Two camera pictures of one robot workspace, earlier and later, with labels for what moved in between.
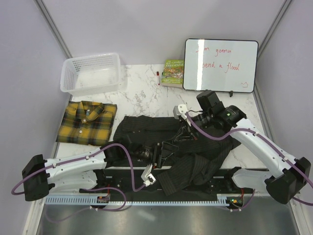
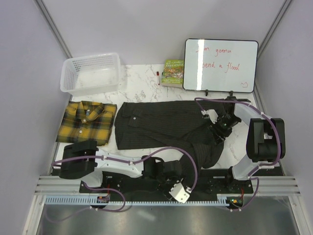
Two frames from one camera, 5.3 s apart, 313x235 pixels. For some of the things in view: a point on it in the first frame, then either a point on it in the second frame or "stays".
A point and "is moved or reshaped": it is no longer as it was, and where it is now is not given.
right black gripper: [186, 132] to [221, 134]
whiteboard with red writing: [220, 65] stays
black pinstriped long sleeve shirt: [183, 156] is moved or reshaped
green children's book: [172, 75] stays
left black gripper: [161, 152] to [166, 189]
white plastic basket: [84, 74] stays
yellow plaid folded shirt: [87, 123] stays
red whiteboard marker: [158, 78] stays
